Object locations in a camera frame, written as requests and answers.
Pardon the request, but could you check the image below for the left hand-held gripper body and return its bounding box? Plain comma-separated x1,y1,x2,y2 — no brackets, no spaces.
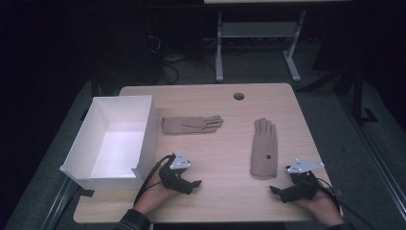
158,150,195,196

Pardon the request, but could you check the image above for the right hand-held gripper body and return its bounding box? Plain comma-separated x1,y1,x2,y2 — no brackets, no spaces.
280,158,326,204

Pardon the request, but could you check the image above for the beige glove with dark dot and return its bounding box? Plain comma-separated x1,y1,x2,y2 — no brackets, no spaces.
249,117,279,179

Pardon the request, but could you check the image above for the plain beige glove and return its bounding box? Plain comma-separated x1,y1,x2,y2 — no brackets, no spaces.
160,115,224,135

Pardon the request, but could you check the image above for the white box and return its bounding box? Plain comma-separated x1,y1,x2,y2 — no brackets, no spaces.
59,94,160,192

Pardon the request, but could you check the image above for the person's left hand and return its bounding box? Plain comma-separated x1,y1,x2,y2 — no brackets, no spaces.
133,173,180,216

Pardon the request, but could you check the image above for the person's right hand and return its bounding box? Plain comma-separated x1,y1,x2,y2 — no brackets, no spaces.
294,191,346,228

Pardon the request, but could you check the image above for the black floor stand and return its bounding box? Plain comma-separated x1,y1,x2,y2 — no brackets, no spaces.
296,61,379,127

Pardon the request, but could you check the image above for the grey metal stand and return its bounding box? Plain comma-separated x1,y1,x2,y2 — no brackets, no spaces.
214,10,307,84

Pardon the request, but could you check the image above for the left hand-held gripper black cable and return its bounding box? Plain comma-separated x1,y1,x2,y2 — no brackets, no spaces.
133,153,176,206

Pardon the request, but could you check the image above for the aluminium floor rail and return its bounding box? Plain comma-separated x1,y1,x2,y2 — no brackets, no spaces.
337,95,406,222
39,176,81,230

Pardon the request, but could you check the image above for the bundle of floor cables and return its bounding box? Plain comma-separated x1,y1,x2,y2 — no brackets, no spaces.
145,33,218,86

